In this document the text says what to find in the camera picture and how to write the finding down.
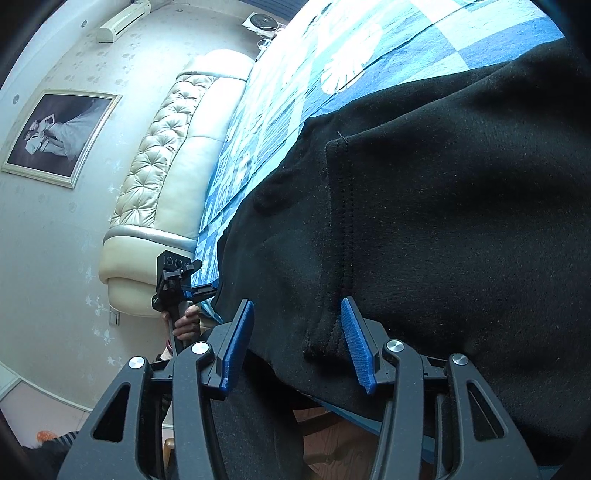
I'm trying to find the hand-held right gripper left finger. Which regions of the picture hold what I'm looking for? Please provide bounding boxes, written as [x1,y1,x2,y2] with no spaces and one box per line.
[55,299,256,480]

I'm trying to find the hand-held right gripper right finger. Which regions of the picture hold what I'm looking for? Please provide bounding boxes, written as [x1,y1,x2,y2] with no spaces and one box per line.
[340,296,541,480]

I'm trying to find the black pants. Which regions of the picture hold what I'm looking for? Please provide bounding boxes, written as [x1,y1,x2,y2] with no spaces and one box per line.
[210,34,591,467]

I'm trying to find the person's left hand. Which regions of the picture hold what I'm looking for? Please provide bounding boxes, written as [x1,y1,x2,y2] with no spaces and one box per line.
[161,308,201,342]

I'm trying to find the person's left leg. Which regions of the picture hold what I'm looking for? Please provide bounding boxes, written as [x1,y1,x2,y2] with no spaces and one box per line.
[203,323,315,480]

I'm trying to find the cream tufted headboard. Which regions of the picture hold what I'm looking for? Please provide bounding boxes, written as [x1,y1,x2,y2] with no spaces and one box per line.
[99,50,254,319]

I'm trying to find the white box fan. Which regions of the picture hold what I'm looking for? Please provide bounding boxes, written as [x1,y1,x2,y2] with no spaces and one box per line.
[242,13,280,40]

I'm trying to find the white air conditioner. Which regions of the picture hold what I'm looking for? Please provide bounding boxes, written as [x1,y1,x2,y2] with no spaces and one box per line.
[97,0,152,44]

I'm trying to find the framed wall picture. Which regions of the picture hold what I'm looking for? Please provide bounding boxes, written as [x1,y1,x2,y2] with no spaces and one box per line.
[2,90,123,189]

